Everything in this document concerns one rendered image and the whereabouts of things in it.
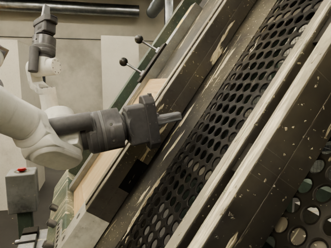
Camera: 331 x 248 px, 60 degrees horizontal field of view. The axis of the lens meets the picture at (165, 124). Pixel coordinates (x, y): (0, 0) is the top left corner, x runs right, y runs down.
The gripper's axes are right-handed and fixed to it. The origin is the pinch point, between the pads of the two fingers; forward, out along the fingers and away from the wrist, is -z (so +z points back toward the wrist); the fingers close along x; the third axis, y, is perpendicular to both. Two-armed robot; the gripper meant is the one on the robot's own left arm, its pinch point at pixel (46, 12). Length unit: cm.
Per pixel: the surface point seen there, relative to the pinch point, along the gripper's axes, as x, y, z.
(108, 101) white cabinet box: -247, -237, -39
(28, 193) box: -27, -11, 73
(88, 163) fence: 5, -19, 60
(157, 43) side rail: 16, -51, 0
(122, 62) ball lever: 16.8, -26.4, 17.2
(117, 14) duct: -469, -448, -356
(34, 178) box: -24, -11, 67
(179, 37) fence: 37, -41, 7
